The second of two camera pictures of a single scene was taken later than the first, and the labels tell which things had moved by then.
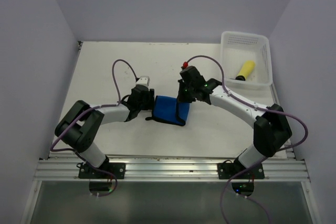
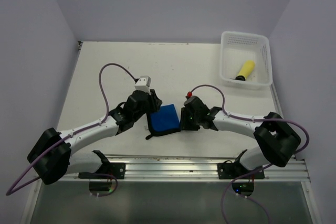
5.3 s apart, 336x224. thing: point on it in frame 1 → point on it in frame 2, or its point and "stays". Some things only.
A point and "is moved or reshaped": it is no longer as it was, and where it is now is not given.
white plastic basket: [245, 59] stays
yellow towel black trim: [245, 70] stays
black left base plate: [118, 169] stays
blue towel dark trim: [168, 110] is moved or reshaped
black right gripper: [181, 97] → [185, 125]
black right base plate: [229, 170] stays
